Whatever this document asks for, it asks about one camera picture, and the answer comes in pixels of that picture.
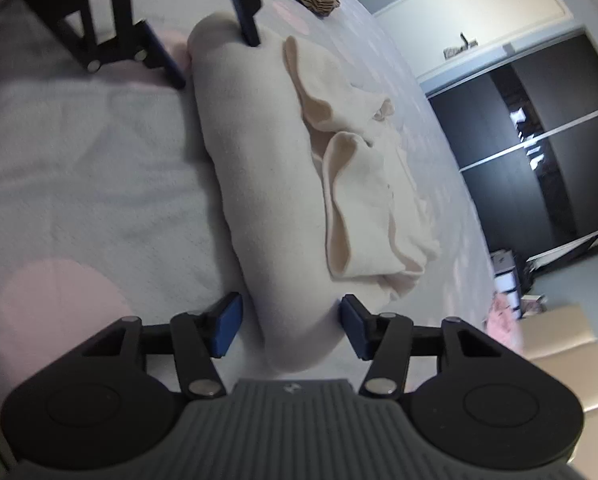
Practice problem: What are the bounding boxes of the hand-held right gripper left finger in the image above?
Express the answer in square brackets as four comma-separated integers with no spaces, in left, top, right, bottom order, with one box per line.
[81,291,244,402]

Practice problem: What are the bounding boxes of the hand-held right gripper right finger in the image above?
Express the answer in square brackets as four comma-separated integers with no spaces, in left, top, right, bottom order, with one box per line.
[340,294,504,402]

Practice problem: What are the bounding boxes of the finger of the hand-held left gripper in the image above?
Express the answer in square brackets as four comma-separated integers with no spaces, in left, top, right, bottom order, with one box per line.
[61,0,188,92]
[226,0,268,49]

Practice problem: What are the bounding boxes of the cream garment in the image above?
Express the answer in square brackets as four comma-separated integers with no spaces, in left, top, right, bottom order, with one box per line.
[185,9,443,377]

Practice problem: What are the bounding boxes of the pink pillow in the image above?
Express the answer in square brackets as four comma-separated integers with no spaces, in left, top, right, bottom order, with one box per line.
[486,292,526,352]

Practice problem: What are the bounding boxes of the white nightstand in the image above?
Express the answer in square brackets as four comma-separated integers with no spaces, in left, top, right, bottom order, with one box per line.
[488,247,526,322]

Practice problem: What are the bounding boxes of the beige padded headboard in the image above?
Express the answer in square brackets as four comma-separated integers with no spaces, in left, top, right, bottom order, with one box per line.
[518,302,598,417]

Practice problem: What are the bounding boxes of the cream door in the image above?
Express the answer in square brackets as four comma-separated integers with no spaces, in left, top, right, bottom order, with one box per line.
[373,0,586,82]

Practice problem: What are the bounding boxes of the black sliding wardrobe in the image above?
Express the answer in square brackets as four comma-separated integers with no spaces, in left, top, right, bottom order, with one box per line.
[421,29,598,262]

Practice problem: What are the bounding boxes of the picture frame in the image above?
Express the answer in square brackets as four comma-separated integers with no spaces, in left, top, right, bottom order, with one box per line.
[521,294,548,317]

